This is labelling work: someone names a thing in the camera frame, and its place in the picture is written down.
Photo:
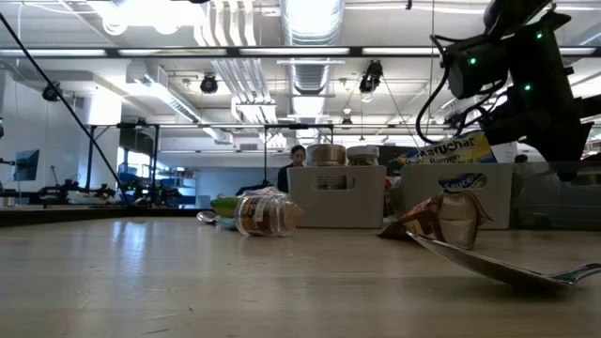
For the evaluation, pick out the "light grey storage bin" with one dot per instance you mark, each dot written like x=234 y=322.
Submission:
x=305 y=211
x=422 y=206

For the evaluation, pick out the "silver round ventilation duct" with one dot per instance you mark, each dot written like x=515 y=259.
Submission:
x=312 y=28

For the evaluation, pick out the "white-lidded spice jar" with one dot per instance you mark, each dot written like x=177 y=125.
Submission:
x=363 y=152

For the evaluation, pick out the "background black robot equipment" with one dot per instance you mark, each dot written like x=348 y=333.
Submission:
x=70 y=191

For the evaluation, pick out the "background black metal frame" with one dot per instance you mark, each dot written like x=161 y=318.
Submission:
x=300 y=126

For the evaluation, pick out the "glass spice jar cork stopper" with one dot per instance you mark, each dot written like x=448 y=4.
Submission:
x=263 y=216

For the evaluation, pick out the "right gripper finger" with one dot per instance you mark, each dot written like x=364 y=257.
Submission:
x=563 y=155
x=507 y=131

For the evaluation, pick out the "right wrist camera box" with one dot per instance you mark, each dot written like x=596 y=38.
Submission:
x=474 y=70

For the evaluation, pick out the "brown snack pouch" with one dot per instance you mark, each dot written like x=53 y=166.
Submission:
x=451 y=216

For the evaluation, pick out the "person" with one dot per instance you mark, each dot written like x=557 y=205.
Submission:
x=286 y=176

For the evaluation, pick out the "blue yellow Maruchan ramen packet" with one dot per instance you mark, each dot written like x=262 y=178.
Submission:
x=451 y=150

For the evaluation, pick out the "dark grey translucent bin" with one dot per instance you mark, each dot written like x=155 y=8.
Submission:
x=540 y=206

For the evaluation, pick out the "blue-lit background monitor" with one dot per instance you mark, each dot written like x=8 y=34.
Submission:
x=27 y=164

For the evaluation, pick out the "black ceiling spotlight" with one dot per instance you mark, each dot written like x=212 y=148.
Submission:
x=209 y=83
x=371 y=77
x=50 y=93

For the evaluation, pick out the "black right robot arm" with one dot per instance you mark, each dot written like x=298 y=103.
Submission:
x=507 y=11

